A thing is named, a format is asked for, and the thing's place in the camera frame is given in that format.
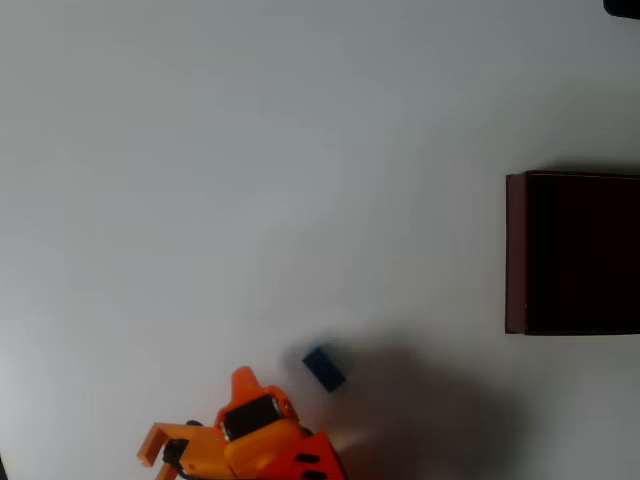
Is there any black object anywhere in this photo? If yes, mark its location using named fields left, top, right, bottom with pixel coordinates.
left=603, top=0, right=640, bottom=20

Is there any dark red box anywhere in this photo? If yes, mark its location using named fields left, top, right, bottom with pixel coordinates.
left=504, top=170, right=640, bottom=336

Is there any small blue block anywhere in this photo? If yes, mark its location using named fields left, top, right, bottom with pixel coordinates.
left=301, top=344, right=348, bottom=393

